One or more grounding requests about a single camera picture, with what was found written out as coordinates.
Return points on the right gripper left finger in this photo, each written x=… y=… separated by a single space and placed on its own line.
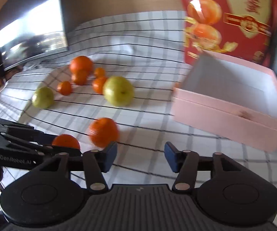
x=95 y=163

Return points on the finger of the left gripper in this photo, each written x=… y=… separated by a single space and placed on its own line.
x=25 y=132
x=11 y=143

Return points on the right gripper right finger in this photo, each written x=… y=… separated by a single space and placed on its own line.
x=185 y=164

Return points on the green pear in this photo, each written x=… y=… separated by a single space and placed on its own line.
x=43 y=98
x=118 y=91

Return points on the mandarin with rough skin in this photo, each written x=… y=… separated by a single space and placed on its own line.
x=67 y=141

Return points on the medium mandarin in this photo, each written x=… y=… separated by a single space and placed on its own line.
x=80 y=77

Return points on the large orange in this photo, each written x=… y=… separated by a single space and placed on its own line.
x=81 y=63

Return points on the small kumquat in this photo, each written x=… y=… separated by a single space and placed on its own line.
x=99 y=72

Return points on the white black grid cloth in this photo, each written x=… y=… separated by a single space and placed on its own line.
x=146 y=48

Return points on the pink gift box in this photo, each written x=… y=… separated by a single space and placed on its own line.
x=229 y=97

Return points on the dark monitor screen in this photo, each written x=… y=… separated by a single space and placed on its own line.
x=31 y=29

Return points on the red quail egg bag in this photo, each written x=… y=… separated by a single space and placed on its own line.
x=239 y=28

